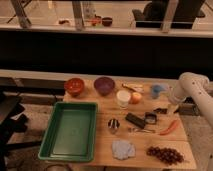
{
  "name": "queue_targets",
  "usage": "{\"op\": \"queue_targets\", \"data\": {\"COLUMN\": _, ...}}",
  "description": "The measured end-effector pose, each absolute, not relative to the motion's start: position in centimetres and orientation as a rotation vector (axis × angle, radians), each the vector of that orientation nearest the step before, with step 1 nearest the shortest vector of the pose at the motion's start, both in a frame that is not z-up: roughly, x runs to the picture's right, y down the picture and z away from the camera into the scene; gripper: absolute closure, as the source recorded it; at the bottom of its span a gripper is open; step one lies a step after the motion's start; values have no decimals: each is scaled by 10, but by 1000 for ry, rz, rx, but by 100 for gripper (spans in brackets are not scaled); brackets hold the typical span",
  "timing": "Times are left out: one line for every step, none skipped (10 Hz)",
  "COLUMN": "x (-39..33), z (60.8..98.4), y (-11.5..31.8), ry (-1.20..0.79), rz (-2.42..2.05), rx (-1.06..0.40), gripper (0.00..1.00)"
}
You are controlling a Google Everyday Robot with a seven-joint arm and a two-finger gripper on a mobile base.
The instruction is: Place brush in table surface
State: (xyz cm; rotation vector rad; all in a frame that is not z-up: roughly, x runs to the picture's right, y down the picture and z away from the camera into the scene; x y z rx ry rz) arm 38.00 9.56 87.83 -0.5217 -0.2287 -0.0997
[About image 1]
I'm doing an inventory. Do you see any red bowl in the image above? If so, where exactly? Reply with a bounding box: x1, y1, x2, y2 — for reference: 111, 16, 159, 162
64, 78, 85, 97

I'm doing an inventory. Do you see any black rectangular block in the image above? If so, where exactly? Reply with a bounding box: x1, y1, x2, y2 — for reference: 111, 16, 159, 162
125, 113, 146, 129

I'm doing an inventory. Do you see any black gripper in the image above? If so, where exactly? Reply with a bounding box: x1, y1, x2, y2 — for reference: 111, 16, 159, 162
145, 108, 167, 124

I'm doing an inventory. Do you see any blue cloth toy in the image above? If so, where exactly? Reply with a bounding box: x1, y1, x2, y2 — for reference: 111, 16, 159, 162
150, 84, 169, 99

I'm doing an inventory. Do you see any wooden brush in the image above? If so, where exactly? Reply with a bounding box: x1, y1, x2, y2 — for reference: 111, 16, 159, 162
122, 83, 144, 93

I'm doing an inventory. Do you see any white lidded cup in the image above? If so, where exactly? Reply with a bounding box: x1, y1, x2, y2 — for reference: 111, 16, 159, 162
116, 90, 131, 108

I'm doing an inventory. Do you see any green plastic tray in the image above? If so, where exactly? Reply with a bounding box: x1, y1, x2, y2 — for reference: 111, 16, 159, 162
38, 102, 98, 163

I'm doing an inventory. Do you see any peach fruit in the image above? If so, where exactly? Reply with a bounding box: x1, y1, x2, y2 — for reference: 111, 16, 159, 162
130, 92, 142, 104

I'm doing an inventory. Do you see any black equipment on left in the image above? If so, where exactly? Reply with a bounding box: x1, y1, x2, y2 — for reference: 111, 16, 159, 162
0, 91, 41, 171

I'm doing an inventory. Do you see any purple bowl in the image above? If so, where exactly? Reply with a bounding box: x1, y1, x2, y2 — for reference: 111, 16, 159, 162
94, 77, 115, 96

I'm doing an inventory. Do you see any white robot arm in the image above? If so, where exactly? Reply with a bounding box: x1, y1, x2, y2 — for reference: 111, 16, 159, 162
167, 72, 213, 128

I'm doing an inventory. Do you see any dark red grape bunch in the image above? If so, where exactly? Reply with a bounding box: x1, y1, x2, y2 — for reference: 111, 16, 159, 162
146, 146, 184, 165

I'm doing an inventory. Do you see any small metal cup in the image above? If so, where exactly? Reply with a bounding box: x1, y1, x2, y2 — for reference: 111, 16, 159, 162
108, 118, 120, 134

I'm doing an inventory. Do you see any orange carrot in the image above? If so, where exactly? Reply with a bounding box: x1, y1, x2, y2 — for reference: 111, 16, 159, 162
160, 120, 179, 135

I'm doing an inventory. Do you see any dark background bowl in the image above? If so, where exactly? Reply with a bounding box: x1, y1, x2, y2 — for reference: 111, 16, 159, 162
102, 17, 113, 27

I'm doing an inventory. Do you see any light blue cloth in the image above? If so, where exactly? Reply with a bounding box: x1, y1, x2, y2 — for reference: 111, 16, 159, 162
112, 140, 136, 160

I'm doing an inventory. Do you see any metal fork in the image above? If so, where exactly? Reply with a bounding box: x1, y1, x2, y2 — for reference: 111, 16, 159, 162
127, 128, 155, 133

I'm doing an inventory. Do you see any black chair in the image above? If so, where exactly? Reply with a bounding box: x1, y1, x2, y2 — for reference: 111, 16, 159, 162
132, 0, 205, 29

